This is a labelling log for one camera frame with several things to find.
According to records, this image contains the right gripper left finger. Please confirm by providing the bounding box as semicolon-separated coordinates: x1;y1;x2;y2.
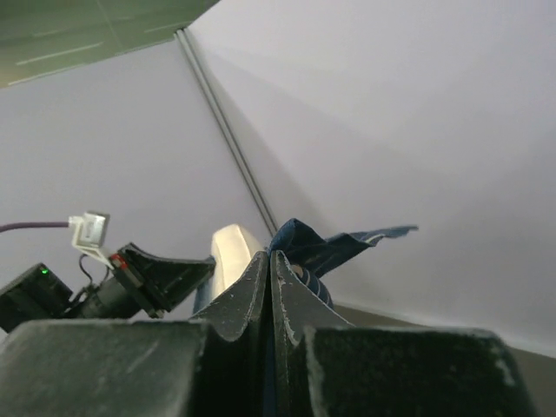
1;252;268;416

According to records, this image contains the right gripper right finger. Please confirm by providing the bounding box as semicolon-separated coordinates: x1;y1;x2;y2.
269;252;538;416

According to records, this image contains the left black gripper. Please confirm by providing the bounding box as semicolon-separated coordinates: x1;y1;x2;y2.
64;243;216;319

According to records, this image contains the cream pillow with bear print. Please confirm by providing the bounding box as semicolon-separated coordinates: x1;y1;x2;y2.
210;224;263;300

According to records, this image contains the dark blue embroidered pillowcase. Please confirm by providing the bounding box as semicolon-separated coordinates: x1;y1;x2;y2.
190;216;420;417

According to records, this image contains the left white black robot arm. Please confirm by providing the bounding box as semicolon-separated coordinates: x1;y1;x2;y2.
1;242;216;333

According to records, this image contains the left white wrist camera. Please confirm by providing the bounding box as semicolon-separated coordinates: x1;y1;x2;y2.
69;211;113;269

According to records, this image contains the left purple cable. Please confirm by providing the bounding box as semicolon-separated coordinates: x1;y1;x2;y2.
0;220;71;235

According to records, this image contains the left aluminium frame post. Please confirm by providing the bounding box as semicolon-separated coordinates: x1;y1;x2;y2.
175;27;278;235

